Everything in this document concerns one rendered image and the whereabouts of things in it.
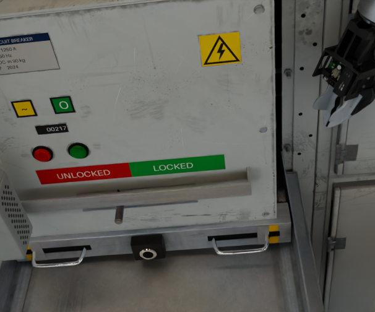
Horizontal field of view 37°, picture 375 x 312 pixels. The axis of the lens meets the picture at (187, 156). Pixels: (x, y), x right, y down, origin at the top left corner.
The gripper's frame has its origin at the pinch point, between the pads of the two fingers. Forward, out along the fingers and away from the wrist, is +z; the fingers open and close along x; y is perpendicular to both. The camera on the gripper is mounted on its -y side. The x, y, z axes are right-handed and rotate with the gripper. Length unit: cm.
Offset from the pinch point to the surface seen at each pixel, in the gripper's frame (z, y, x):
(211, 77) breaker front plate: -8.6, 24.2, -9.2
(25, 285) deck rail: 44, 44, -21
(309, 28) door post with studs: -10.4, -1.8, -12.4
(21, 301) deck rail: 44, 47, -18
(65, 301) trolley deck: 42, 41, -13
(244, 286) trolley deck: 29.5, 15.9, 7.0
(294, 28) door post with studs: -9.6, -0.1, -14.4
